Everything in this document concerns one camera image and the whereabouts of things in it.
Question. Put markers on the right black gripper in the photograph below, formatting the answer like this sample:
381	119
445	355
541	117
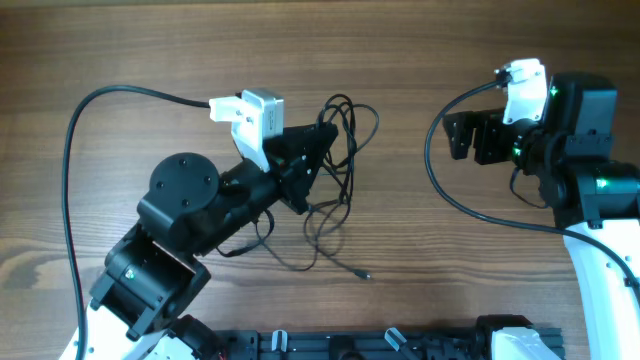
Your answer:
489	124

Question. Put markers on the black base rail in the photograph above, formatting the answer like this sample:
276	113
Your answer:
476	342

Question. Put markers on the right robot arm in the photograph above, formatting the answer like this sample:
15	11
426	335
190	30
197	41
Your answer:
560	131

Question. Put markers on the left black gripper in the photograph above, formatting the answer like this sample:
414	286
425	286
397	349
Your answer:
296	159

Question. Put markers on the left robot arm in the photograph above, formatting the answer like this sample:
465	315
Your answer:
153	273

